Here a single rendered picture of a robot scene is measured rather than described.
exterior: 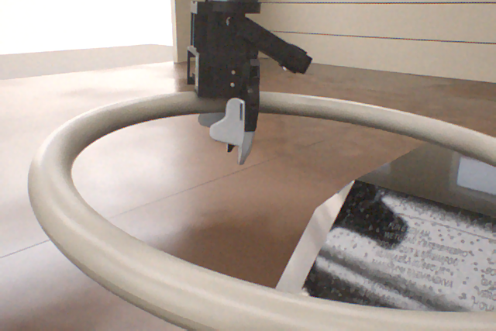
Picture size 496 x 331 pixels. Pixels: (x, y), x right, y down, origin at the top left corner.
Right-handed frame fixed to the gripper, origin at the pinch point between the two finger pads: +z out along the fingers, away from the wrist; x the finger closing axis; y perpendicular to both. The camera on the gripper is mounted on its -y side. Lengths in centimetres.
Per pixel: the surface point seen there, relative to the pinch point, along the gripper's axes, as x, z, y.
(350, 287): 15.3, 14.1, -11.1
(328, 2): -665, -6, -363
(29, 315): -97, 95, 43
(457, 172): 7.0, 2.9, -32.5
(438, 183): 9.7, 3.1, -26.8
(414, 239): 16.3, 7.4, -18.7
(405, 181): 7.8, 3.4, -22.8
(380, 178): 5.7, 3.6, -20.1
